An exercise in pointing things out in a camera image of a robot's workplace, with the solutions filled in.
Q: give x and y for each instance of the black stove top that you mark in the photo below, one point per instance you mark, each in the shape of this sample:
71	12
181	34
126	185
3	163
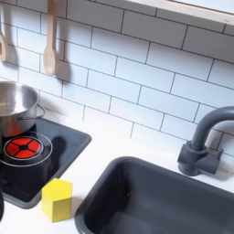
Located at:
61	146

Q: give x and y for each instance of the yellow hexagonal block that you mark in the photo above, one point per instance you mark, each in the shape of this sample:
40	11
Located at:
56	201

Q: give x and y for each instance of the wooden spoon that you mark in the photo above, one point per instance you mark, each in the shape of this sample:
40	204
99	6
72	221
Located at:
50	58

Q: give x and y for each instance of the steel cooking pot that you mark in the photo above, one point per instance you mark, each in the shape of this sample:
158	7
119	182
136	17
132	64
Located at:
15	103

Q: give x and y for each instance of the dark grey sink basin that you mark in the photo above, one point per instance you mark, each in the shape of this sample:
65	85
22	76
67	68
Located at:
158	198

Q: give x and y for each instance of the dark grey tap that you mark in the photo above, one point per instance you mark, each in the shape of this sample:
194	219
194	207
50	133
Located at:
198	146

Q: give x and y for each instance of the wooden slotted spatula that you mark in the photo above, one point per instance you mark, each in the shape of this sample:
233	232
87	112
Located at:
2	45

